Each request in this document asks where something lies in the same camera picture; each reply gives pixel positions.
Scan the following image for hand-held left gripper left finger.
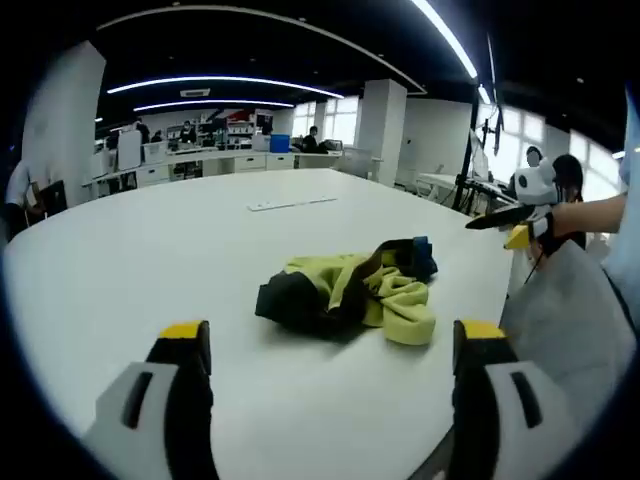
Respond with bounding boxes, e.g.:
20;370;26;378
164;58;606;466
82;319;221;480

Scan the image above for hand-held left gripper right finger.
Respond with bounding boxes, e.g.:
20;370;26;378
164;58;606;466
452;319;584;480

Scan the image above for yellow blue grey garment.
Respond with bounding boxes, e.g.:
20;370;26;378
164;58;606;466
254;234;439;347

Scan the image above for person's grey trousers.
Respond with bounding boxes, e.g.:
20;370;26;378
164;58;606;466
499;243;639;446

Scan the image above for operator's arm in blue sleeve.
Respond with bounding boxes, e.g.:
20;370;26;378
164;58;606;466
599;84;640;326

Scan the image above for long ceiling light strip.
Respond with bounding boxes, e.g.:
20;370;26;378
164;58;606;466
410;0;480;80

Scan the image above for black chair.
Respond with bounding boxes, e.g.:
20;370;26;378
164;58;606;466
38;179;69;217

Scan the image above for white board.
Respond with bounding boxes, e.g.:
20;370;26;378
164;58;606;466
117;130;145;174

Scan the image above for white counter desks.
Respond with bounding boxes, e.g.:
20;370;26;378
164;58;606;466
82;148;346;194

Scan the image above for curved ceiling light strip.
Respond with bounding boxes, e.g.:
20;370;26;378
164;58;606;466
132;98;297;113
106;74;346;100

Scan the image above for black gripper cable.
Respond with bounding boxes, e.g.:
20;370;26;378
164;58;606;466
522;242;549;287

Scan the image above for white table cable flap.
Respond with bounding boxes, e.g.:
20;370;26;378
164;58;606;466
246;196;340;212

